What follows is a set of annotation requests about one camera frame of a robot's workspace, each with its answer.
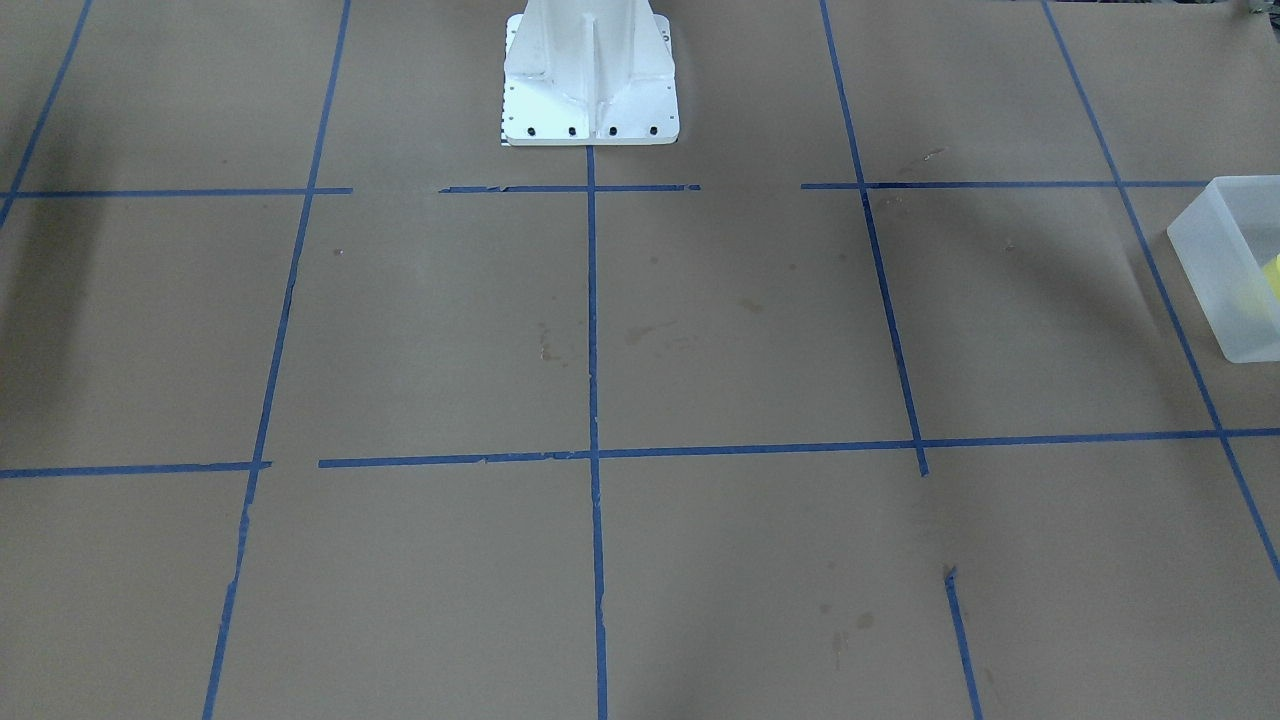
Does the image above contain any yellow plastic cup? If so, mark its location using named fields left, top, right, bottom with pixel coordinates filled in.
left=1238, top=255, right=1279, bottom=324

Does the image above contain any translucent white storage box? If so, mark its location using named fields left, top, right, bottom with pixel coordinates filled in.
left=1167, top=176, right=1279, bottom=364

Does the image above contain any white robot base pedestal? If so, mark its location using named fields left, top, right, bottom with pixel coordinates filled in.
left=500, top=1, right=681, bottom=147

